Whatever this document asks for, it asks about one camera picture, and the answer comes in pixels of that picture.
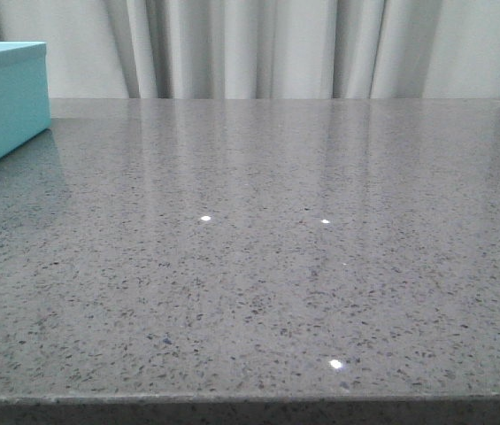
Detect grey white curtain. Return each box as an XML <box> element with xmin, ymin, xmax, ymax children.
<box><xmin>0</xmin><ymin>0</ymin><xmax>500</xmax><ymax>99</ymax></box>

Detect turquoise blue box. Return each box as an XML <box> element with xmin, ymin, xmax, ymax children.
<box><xmin>0</xmin><ymin>42</ymin><xmax>51</xmax><ymax>159</ymax></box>

